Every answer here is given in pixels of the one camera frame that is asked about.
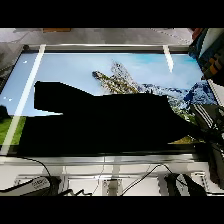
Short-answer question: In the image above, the black garment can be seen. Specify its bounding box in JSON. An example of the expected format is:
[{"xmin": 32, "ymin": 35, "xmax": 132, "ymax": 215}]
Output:
[{"xmin": 18, "ymin": 80, "xmax": 202, "ymax": 156}]

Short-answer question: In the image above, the heap of clothes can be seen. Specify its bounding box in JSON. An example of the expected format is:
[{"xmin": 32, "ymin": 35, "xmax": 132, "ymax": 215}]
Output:
[{"xmin": 187, "ymin": 27, "xmax": 224, "ymax": 88}]

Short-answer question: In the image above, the grey striped garment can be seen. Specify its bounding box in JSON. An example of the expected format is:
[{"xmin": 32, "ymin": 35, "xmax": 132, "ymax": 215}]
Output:
[{"xmin": 189, "ymin": 103, "xmax": 224, "ymax": 135}]

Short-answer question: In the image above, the silver frame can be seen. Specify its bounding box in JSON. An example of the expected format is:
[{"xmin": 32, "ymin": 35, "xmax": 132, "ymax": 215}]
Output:
[{"xmin": 0, "ymin": 43, "xmax": 224, "ymax": 197}]

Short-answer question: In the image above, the black cable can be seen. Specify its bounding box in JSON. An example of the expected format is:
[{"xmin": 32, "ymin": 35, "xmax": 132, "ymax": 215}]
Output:
[
  {"xmin": 120, "ymin": 163, "xmax": 188, "ymax": 197},
  {"xmin": 0, "ymin": 155, "xmax": 52, "ymax": 178}
]

